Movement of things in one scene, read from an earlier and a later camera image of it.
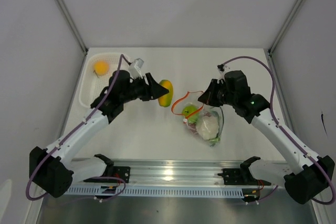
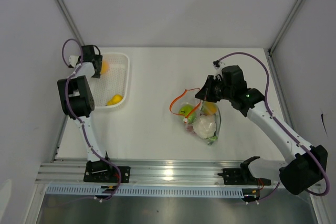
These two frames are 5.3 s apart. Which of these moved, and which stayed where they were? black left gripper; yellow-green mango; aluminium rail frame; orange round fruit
Moved: black left gripper; yellow-green mango
Stayed: aluminium rail frame; orange round fruit
